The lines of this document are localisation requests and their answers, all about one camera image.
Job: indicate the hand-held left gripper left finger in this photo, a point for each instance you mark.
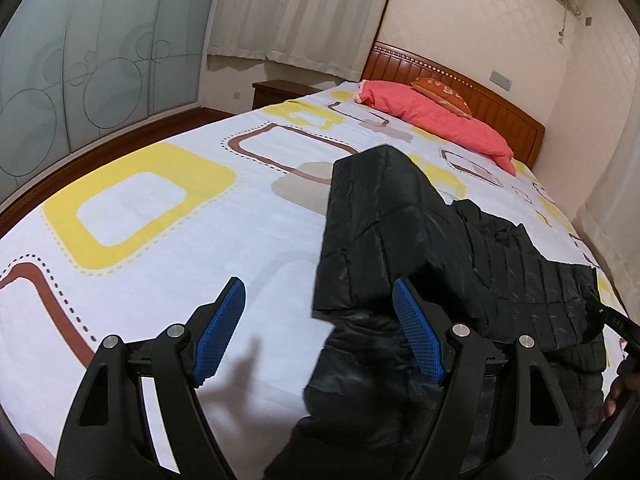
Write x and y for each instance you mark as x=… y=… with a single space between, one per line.
x=220 y=332

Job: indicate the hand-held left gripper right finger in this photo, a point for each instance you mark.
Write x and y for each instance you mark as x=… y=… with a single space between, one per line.
x=417 y=332

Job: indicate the black puffer jacket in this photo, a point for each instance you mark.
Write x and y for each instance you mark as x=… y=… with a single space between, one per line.
x=400 y=220

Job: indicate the person's right hand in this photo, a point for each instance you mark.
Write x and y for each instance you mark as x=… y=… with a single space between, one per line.
x=616 y=392

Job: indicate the patterned white yellow bed sheet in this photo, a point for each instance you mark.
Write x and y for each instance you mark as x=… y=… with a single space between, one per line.
x=200 y=260

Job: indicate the white pleated curtain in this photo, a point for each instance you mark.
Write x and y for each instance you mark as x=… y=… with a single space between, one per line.
x=310 y=10
x=615 y=185

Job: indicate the pink quilt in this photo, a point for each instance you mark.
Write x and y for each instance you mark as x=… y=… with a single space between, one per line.
x=435 y=120

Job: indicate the orange pillow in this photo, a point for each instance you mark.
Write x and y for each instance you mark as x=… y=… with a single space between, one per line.
x=442 y=91

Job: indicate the wooden nightstand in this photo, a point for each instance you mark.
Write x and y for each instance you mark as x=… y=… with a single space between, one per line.
x=272 y=91

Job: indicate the wooden headboard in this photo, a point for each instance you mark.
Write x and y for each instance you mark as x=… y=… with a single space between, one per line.
x=400 y=62

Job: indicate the frosted glass wardrobe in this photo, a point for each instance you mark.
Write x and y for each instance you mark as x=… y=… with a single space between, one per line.
x=100 y=60

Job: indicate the wooden bed side rail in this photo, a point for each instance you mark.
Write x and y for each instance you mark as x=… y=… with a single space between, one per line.
x=100 y=157

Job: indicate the wall switch plate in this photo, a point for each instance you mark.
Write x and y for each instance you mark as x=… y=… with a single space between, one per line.
x=501 y=80

